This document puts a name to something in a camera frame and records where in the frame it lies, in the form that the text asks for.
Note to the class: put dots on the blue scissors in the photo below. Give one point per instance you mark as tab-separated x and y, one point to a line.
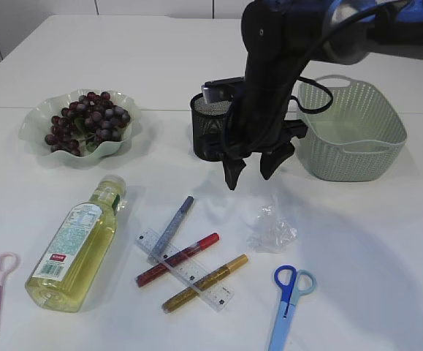
290	295

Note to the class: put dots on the green woven plastic basket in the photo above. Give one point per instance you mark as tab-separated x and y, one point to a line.
356	139

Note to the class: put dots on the purple artificial grape bunch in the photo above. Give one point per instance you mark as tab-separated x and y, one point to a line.
83	125

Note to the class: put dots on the red glitter pen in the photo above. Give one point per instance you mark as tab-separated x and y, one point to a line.
175	259

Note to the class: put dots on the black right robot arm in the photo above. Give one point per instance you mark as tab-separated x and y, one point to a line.
281	38

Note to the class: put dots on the yellow tea drink bottle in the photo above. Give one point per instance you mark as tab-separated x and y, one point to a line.
66	270

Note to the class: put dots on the clear plastic ruler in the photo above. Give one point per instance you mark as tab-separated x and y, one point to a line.
185	268

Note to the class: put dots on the black mesh pen holder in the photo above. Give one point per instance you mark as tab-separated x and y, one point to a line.
207	123

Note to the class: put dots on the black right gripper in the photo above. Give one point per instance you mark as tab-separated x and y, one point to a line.
255	122

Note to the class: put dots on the gold glitter pen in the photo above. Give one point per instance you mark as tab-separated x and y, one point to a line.
211	279

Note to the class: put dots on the green wavy plastic plate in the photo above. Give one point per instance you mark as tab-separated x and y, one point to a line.
37	124

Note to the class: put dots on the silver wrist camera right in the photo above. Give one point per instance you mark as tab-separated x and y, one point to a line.
222	90

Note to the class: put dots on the silver glitter pen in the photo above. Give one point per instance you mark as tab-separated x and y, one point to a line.
170	230

